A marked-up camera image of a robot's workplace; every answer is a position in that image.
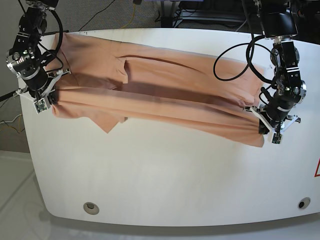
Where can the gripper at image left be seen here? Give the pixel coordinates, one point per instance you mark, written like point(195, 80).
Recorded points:
point(41, 84)

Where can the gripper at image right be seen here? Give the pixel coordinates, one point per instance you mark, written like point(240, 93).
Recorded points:
point(274, 116)

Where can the peach orange T-shirt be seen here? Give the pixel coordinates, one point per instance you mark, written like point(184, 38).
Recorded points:
point(111, 81)

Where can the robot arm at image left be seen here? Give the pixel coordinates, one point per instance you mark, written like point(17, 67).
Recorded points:
point(28, 63)

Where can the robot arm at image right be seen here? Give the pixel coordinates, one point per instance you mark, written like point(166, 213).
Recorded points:
point(285, 57)

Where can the black bar at left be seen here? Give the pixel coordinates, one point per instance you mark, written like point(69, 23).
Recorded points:
point(7, 96)

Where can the black strip behind table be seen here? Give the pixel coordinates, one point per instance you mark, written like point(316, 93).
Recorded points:
point(54, 32)

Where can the black desk leg base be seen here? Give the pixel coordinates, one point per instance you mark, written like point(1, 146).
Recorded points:
point(167, 11)

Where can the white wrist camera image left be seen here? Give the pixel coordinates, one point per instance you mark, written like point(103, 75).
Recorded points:
point(41, 105)

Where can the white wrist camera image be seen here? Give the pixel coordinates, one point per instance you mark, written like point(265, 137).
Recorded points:
point(41, 105)
point(276, 138)

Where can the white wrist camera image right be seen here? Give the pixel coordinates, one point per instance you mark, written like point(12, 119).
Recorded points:
point(276, 138)

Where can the right table cable grommet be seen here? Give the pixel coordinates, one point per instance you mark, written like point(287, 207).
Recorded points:
point(304, 203)

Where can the table cable grommet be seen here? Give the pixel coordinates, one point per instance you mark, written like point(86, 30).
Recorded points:
point(304, 203)
point(91, 208)

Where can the left table cable grommet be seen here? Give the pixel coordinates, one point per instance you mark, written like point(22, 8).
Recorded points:
point(91, 208)

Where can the aluminium frame rail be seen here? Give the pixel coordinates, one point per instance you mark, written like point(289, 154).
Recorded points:
point(212, 20)

